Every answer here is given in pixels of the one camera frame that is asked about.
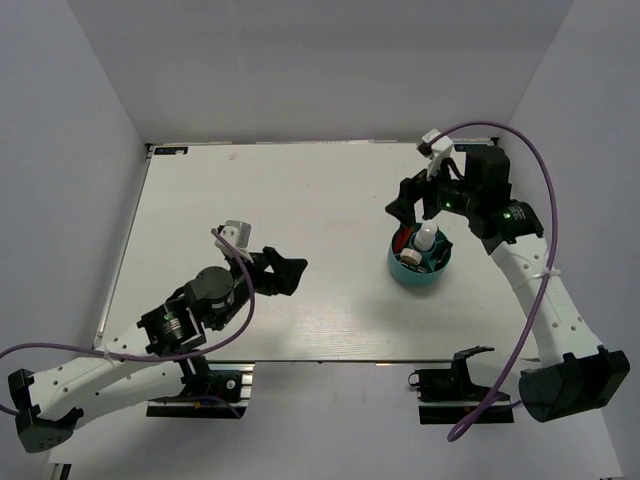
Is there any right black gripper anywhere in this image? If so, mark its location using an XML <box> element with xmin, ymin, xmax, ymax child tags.
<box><xmin>384</xmin><ymin>152</ymin><xmax>479</xmax><ymax>229</ymax></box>

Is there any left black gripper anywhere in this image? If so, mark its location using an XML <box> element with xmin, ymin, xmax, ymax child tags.
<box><xmin>212</xmin><ymin>246</ymin><xmax>308</xmax><ymax>330</ymax></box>

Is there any black squeeze tube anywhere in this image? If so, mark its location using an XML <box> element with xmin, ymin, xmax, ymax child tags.
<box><xmin>434</xmin><ymin>241</ymin><xmax>452</xmax><ymax>271</ymax></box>

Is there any white lotion bottle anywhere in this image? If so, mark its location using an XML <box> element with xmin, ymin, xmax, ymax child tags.
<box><xmin>412</xmin><ymin>220</ymin><xmax>439</xmax><ymax>252</ymax></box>

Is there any red lip gloss tube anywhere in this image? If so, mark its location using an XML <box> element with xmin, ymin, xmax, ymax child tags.
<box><xmin>392</xmin><ymin>227</ymin><xmax>413</xmax><ymax>255</ymax></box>

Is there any clear eyeshadow palette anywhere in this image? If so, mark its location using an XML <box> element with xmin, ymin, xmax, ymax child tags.
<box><xmin>403</xmin><ymin>264</ymin><xmax>434</xmax><ymax>275</ymax></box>

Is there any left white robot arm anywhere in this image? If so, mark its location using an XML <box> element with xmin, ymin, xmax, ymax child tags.
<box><xmin>8</xmin><ymin>247</ymin><xmax>308</xmax><ymax>453</ymax></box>

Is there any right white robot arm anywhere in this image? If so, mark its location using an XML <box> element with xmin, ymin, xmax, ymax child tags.
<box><xmin>385</xmin><ymin>146</ymin><xmax>630</xmax><ymax>422</ymax></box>

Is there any teal round organizer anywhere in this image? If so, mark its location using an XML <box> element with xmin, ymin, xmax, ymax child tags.
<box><xmin>387</xmin><ymin>223</ymin><xmax>451</xmax><ymax>287</ymax></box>

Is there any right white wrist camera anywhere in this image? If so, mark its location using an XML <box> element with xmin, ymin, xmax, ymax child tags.
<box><xmin>417</xmin><ymin>129</ymin><xmax>454</xmax><ymax>180</ymax></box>

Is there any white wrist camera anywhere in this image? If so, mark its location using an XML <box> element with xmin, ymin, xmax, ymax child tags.
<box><xmin>417</xmin><ymin>129</ymin><xmax>454</xmax><ymax>180</ymax></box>
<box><xmin>212</xmin><ymin>220</ymin><xmax>252</xmax><ymax>262</ymax></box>

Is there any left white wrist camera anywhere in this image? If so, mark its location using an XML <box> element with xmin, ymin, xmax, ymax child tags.
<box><xmin>212</xmin><ymin>220</ymin><xmax>252</xmax><ymax>262</ymax></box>

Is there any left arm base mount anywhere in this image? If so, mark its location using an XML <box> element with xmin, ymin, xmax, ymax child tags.
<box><xmin>146</xmin><ymin>362</ymin><xmax>255</xmax><ymax>420</ymax></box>

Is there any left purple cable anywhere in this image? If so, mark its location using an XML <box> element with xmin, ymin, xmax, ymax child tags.
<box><xmin>0</xmin><ymin>227</ymin><xmax>257</xmax><ymax>419</ymax></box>

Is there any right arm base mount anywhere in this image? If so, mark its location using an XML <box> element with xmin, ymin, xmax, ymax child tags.
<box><xmin>407</xmin><ymin>346</ymin><xmax>494</xmax><ymax>426</ymax></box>

